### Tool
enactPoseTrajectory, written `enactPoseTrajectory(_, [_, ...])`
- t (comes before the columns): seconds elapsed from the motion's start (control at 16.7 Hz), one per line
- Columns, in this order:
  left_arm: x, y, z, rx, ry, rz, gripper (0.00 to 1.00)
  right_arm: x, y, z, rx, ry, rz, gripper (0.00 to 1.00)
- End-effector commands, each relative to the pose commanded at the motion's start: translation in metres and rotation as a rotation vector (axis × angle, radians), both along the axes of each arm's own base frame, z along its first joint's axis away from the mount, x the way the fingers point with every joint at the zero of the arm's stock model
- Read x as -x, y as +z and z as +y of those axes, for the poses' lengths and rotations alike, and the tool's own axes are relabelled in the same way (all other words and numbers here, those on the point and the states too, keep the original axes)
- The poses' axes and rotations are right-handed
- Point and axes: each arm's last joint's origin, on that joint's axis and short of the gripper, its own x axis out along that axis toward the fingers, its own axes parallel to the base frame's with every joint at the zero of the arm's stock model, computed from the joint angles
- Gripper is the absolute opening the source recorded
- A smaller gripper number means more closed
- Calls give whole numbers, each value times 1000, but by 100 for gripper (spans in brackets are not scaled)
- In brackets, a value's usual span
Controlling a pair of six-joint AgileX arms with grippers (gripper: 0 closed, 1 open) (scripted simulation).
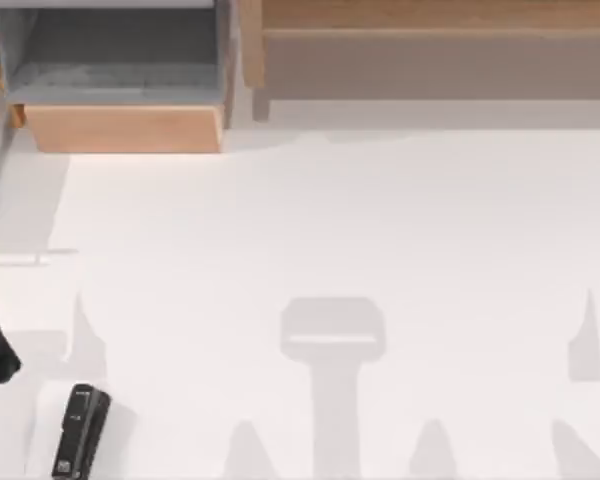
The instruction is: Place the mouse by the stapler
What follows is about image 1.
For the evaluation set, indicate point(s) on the pale wooden drawer front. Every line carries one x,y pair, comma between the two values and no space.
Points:
122,127

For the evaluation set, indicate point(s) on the wooden open shelf unit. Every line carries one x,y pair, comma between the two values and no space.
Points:
430,50

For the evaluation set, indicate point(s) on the pulled-out drawer grey inside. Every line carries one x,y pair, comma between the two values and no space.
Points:
115,55

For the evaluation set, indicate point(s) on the black stapler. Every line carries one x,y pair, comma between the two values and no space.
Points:
80,432

